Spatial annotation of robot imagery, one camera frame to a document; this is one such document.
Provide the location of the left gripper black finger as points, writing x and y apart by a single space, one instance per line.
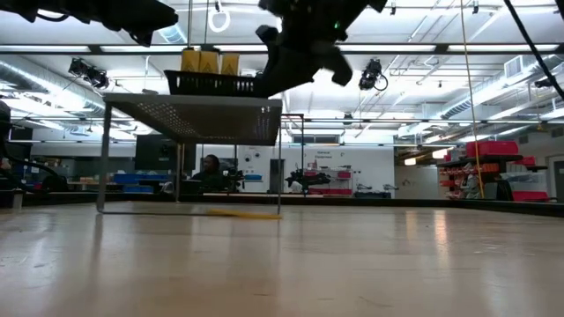
145 9
141 24

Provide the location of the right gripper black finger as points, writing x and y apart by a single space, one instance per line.
341 66
286 70

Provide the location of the black plastic slotted basket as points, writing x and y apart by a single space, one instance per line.
207 83

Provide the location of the grey perforated metal shelf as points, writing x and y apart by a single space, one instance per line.
198 116

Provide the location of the black background robot arm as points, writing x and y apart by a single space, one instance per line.
308 178

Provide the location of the overhead light bar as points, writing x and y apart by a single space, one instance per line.
383 47

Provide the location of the black ceiling spotlight cluster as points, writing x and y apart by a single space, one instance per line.
88 72

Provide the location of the thin black metal stand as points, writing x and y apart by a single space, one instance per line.
302 149

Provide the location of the red background bins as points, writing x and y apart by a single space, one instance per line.
341 174

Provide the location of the person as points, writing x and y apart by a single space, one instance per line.
211 174

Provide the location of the dark background monitor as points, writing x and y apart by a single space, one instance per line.
158 152

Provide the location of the thin yellow rubber band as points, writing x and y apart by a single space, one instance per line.
247 214

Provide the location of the blue background crate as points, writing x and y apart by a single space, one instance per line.
136 178

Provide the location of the dark shelf with red bins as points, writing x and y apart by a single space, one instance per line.
491 149

